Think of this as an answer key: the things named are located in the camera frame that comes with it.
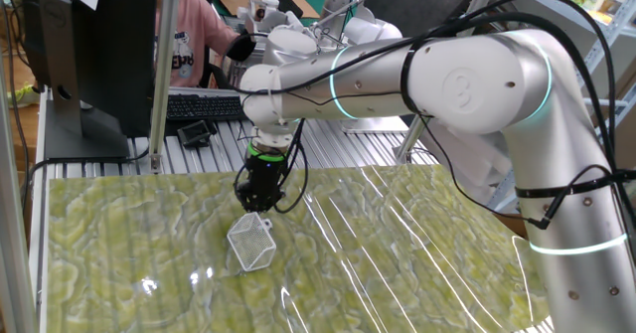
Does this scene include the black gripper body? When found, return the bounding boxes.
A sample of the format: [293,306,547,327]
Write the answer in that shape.
[242,154,288,195]

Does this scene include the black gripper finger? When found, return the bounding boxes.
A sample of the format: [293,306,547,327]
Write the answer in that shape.
[235,179,263,214]
[259,186,286,212]

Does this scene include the white mesh miniature goal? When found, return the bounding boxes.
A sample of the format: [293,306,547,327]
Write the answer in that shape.
[226,211,278,273]

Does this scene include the black plastic clamp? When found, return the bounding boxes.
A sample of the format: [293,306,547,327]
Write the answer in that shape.
[177,118,219,149]

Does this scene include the black keyboard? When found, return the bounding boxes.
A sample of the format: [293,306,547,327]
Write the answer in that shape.
[165,92,248,123]

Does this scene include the silver metal workbench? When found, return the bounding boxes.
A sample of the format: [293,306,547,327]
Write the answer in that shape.
[218,57,249,93]

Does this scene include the green marble pattern mat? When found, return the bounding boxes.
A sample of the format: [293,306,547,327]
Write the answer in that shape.
[44,162,553,333]

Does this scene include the white robotic hand device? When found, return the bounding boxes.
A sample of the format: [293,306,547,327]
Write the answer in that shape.
[236,0,305,37]

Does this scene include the person in pink shirt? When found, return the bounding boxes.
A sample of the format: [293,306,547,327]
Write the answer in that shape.
[156,0,258,88]

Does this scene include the black flat device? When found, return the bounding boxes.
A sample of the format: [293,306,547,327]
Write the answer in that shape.
[272,0,305,20]

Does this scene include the black Dell monitor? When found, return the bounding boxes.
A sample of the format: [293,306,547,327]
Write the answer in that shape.
[19,0,160,160]

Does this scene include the black panel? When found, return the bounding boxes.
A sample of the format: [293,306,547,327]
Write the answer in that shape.
[362,0,486,39]

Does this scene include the brown cardboard box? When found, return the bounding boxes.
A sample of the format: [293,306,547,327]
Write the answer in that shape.
[491,212,529,239]

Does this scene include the white metal shelf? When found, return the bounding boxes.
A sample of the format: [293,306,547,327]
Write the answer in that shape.
[489,0,636,215]

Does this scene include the black camera cable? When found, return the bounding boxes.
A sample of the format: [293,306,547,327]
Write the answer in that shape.
[218,0,636,264]

